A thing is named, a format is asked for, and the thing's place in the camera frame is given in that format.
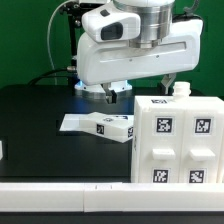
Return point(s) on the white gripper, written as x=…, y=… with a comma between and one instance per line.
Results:
x=102, y=63

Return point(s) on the small white cabinet panel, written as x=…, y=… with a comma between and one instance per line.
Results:
x=160, y=145

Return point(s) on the white cabinet top block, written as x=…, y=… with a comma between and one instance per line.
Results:
x=114, y=127

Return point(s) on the white cabinet body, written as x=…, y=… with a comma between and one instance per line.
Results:
x=182, y=99

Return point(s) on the white cabinet door panel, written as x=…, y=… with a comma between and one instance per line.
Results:
x=201, y=148

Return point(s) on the flat white base sheet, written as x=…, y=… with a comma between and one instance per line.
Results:
x=71, y=122

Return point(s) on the white front fence bar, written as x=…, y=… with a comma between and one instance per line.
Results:
x=110, y=197

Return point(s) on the white left edge block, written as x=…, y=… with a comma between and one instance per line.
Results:
x=1, y=150

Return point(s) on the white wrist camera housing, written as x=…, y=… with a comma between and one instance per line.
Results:
x=107, y=23

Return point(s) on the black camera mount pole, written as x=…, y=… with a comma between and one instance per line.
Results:
x=74, y=13

